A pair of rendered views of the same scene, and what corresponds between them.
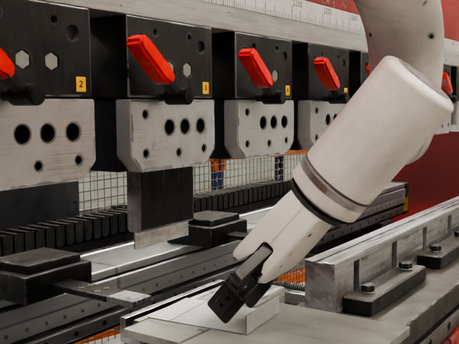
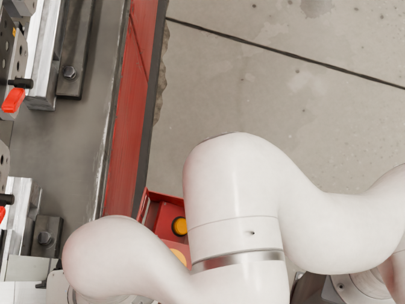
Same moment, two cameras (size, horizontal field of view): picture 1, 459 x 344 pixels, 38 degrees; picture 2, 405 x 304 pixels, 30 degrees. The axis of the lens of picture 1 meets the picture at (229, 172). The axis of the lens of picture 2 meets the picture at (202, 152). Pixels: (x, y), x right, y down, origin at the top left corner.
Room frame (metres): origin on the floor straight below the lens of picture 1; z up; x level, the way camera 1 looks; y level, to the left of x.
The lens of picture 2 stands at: (0.48, -0.24, 2.44)
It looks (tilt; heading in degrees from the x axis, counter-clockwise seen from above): 74 degrees down; 336
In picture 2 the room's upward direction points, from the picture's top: 5 degrees counter-clockwise
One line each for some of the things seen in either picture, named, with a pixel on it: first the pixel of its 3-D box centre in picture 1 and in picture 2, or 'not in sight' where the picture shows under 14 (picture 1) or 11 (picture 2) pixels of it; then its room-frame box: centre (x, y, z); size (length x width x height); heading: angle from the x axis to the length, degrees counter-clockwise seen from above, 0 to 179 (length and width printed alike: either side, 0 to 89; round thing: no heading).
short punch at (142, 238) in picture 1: (162, 203); not in sight; (0.80, 0.08, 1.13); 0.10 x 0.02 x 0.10; 146
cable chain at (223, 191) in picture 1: (238, 195); not in sight; (1.66, -0.02, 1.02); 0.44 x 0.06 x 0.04; 146
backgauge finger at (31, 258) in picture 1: (70, 280); not in sight; (0.88, 0.22, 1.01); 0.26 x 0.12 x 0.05; 56
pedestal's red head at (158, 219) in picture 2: not in sight; (172, 245); (0.76, -0.27, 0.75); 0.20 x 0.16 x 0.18; 138
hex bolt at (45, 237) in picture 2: not in sight; (44, 237); (0.88, -0.04, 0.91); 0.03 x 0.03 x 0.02
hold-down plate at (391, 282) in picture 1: (387, 287); (77, 34); (1.26, -0.31, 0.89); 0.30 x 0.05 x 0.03; 146
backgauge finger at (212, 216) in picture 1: (239, 231); not in sight; (1.23, -0.02, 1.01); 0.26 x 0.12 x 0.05; 56
